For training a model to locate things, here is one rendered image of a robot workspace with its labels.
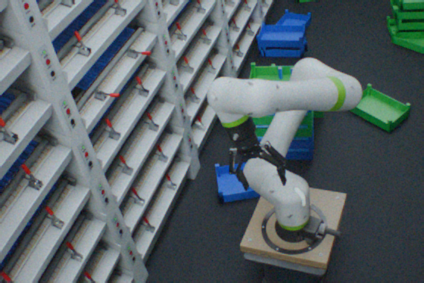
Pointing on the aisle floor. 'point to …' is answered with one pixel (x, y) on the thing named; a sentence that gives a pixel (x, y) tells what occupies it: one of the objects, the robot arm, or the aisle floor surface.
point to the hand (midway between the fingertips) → (264, 183)
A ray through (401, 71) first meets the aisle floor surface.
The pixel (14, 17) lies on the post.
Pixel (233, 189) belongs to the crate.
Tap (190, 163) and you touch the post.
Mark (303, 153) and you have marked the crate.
